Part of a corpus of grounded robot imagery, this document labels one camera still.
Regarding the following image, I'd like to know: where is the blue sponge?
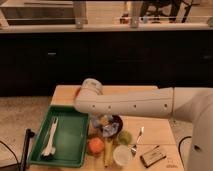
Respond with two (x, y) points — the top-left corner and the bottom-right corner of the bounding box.
(91, 117), (100, 128)

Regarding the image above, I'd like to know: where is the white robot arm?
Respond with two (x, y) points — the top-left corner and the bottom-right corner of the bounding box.
(74, 78), (213, 171)

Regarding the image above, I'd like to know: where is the green plastic tray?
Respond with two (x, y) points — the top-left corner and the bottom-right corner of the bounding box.
(28, 106), (89, 168)

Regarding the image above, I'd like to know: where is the dark brown bowl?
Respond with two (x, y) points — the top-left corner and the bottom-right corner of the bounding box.
(113, 115), (123, 132)

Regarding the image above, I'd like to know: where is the yellow banana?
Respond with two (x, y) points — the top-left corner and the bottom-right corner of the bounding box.
(104, 138), (113, 167)

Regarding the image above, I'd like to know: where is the orange fruit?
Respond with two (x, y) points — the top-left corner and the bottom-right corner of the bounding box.
(88, 137), (104, 154)

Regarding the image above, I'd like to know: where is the green lime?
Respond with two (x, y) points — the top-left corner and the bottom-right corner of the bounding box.
(117, 131), (132, 145)

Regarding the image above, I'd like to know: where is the white cup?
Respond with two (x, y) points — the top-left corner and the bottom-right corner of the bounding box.
(113, 145), (132, 167)

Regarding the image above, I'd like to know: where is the metal fork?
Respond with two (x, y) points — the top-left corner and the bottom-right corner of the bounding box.
(131, 126), (144, 157)

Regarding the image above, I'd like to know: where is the orange bowl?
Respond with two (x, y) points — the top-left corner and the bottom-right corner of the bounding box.
(75, 87), (81, 98)

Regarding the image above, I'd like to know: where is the brown wooden block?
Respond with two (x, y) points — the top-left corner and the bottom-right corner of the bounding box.
(140, 145), (166, 168)

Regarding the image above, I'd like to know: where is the white plastic fork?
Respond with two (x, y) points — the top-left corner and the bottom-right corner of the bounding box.
(42, 117), (58, 157)

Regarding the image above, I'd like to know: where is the black stand left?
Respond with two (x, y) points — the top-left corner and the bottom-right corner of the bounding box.
(0, 128), (36, 171)

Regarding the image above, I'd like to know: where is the black cable right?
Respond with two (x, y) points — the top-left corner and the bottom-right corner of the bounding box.
(178, 135), (192, 163)

